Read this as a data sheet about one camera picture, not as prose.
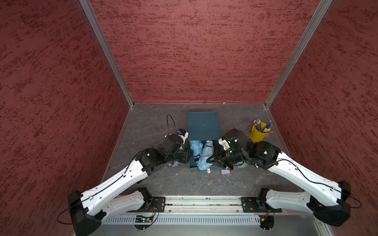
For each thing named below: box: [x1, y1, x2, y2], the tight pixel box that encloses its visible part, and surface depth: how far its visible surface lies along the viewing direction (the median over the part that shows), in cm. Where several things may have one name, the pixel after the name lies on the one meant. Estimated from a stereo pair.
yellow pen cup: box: [250, 122, 272, 143], surface depth 96 cm
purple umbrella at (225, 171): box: [220, 169, 231, 175], surface depth 85 cm
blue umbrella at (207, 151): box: [197, 140, 215, 172], surface depth 66 cm
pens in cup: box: [253, 118, 273, 132], surface depth 92 cm
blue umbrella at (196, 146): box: [189, 140, 204, 165], surface depth 75 cm
